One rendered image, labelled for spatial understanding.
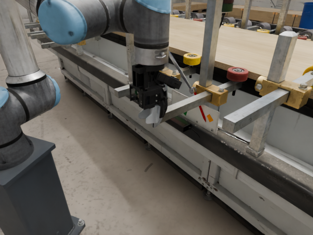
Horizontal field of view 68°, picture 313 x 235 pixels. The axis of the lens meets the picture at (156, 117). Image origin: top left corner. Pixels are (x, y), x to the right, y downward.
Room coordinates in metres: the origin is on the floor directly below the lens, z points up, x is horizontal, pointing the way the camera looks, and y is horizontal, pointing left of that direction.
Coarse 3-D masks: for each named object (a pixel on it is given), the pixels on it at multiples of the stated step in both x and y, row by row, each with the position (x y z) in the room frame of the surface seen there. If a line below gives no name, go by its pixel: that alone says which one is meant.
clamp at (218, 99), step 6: (198, 84) 0.82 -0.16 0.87; (198, 90) 0.81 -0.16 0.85; (204, 90) 0.79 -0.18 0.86; (210, 90) 0.77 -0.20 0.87; (216, 90) 0.76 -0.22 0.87; (216, 96) 0.74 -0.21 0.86; (222, 96) 0.74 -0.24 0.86; (210, 102) 0.76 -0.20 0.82; (216, 102) 0.74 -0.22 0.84; (222, 102) 0.75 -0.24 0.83
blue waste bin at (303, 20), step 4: (304, 4) 5.72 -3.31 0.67; (308, 4) 5.54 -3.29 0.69; (312, 4) 5.46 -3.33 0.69; (304, 8) 5.65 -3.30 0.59; (308, 8) 5.52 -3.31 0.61; (312, 8) 5.45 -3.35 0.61; (304, 12) 5.61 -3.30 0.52; (308, 12) 5.47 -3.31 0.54; (312, 12) 5.44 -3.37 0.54; (304, 16) 5.58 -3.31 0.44; (308, 16) 5.49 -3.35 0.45; (312, 16) 5.43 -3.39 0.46; (300, 20) 5.69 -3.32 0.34; (304, 20) 5.56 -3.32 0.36; (308, 20) 5.47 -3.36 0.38; (312, 20) 5.42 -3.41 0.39; (300, 24) 5.63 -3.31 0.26; (304, 24) 5.52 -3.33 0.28; (308, 24) 5.45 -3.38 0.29; (312, 24) 5.41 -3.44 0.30; (304, 28) 5.50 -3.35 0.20; (308, 28) 5.43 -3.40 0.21; (312, 28) 5.40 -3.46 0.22
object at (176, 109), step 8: (224, 88) 0.81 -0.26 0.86; (232, 88) 0.84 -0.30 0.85; (200, 96) 0.74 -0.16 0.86; (208, 96) 0.75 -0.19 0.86; (176, 104) 0.68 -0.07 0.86; (184, 104) 0.68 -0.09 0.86; (192, 104) 0.70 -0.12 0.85; (200, 104) 0.72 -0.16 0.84; (168, 112) 0.63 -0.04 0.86; (176, 112) 0.65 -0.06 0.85
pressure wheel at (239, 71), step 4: (232, 68) 0.90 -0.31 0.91; (236, 68) 0.90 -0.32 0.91; (240, 68) 0.90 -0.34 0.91; (244, 68) 0.90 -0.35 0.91; (228, 72) 0.87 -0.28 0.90; (232, 72) 0.85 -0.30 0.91; (236, 72) 0.85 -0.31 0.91; (240, 72) 0.85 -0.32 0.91; (244, 72) 0.85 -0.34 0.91; (248, 72) 0.86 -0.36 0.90; (228, 76) 0.86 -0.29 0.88; (232, 76) 0.85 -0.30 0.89; (236, 76) 0.84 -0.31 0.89; (240, 76) 0.84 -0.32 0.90; (244, 76) 0.84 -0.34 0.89; (232, 80) 0.85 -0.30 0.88; (236, 80) 0.84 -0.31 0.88; (240, 80) 0.84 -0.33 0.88; (244, 80) 0.84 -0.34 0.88; (232, 92) 0.88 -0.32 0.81
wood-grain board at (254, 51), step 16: (112, 32) 1.74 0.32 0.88; (176, 32) 1.61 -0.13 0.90; (192, 32) 1.61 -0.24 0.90; (224, 32) 1.61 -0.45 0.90; (240, 32) 1.61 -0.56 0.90; (256, 32) 1.61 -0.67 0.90; (176, 48) 1.22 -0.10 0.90; (192, 48) 1.21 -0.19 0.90; (224, 48) 1.21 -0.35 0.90; (240, 48) 1.21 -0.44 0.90; (256, 48) 1.21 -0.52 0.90; (272, 48) 1.21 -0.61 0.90; (304, 48) 1.21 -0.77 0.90; (224, 64) 0.98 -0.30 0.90; (240, 64) 0.96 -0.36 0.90; (256, 64) 0.96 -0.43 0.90; (304, 64) 0.96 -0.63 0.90; (288, 80) 0.79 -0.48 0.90
